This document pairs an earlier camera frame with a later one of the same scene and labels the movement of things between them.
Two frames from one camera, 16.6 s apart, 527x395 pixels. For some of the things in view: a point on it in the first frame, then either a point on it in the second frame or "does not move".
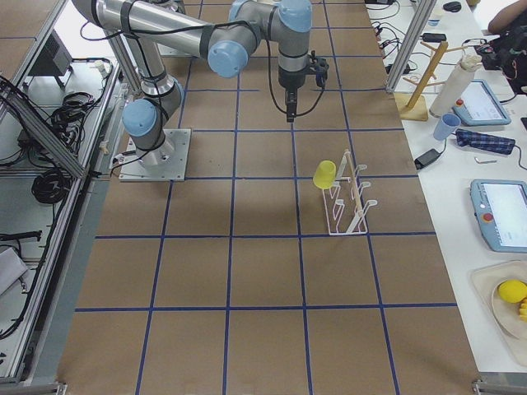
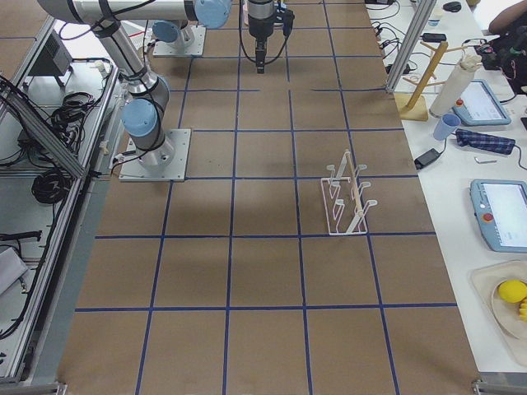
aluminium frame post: [422, 12] does not move
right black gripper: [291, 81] → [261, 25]
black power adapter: [426, 158] does not move
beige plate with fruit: [506, 314] does not move
